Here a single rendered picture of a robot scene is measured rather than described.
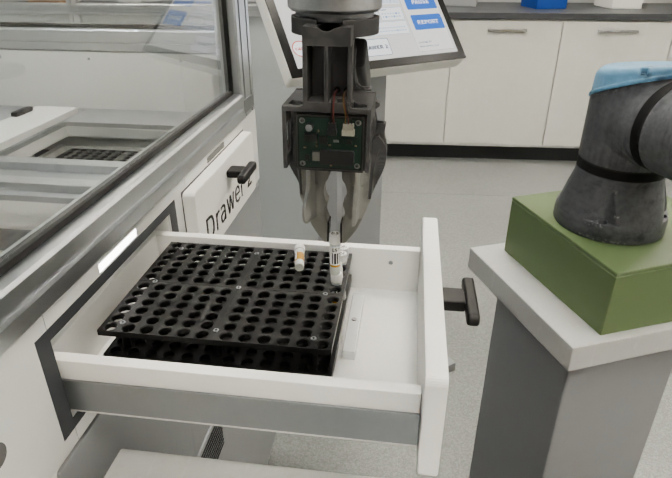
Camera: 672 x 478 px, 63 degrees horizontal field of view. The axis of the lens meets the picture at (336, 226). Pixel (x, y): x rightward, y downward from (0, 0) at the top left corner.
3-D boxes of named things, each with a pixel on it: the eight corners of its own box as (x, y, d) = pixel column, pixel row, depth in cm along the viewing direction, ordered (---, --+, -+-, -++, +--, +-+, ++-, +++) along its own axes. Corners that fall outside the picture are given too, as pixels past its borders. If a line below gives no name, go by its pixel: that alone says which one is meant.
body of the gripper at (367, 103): (280, 175, 45) (274, 21, 40) (299, 143, 53) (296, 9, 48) (372, 181, 45) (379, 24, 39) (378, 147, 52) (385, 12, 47)
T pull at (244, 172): (257, 168, 90) (256, 160, 89) (244, 185, 83) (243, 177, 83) (236, 167, 91) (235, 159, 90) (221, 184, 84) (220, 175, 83)
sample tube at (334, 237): (340, 276, 56) (340, 236, 54) (328, 276, 56) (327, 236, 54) (341, 270, 57) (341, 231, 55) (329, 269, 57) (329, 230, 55)
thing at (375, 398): (417, 287, 70) (420, 245, 67) (416, 450, 47) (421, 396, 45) (121, 266, 75) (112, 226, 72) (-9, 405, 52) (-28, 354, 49)
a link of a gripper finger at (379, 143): (336, 199, 52) (333, 109, 48) (338, 192, 54) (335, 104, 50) (386, 200, 52) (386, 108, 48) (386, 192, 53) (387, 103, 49)
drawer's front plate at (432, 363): (430, 291, 72) (437, 215, 67) (437, 480, 46) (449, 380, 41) (416, 290, 72) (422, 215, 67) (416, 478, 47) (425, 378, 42)
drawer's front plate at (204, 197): (256, 187, 104) (252, 130, 99) (203, 265, 78) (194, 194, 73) (247, 186, 104) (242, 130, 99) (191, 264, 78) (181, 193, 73)
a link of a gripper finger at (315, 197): (288, 260, 51) (290, 167, 47) (300, 231, 56) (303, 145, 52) (321, 264, 51) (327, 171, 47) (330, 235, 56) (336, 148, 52)
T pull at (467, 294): (472, 286, 58) (473, 275, 58) (479, 329, 52) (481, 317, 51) (438, 284, 59) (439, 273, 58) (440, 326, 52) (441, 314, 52)
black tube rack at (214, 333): (351, 298, 67) (352, 253, 64) (331, 404, 52) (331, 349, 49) (178, 285, 70) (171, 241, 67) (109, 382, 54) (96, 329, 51)
